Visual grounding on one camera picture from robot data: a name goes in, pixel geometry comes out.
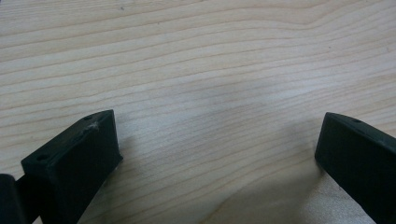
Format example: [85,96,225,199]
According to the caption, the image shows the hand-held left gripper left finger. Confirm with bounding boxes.
[16,109,124,224]

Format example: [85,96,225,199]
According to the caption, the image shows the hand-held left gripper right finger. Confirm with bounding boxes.
[314,111,396,224]

